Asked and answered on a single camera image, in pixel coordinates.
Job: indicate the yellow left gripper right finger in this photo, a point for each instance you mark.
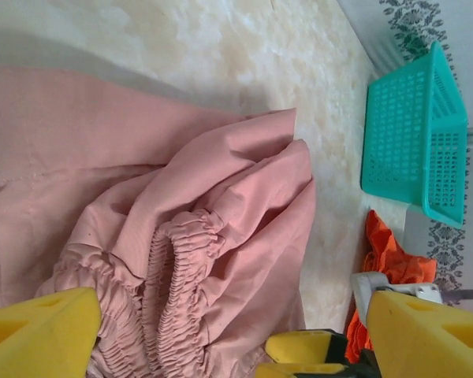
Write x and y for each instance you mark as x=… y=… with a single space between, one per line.
x=429 y=346

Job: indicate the pink shorts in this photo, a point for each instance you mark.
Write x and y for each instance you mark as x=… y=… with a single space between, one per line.
x=142 y=157

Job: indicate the teal plastic basket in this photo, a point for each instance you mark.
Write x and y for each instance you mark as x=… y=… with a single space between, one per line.
x=398 y=138

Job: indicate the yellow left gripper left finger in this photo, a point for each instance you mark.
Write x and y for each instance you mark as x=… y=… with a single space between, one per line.
x=31 y=342

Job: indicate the red-orange shorts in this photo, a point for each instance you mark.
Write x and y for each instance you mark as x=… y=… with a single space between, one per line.
x=394 y=260

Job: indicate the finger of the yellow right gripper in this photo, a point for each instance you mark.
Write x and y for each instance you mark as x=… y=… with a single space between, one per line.
x=299 y=346
x=299 y=371

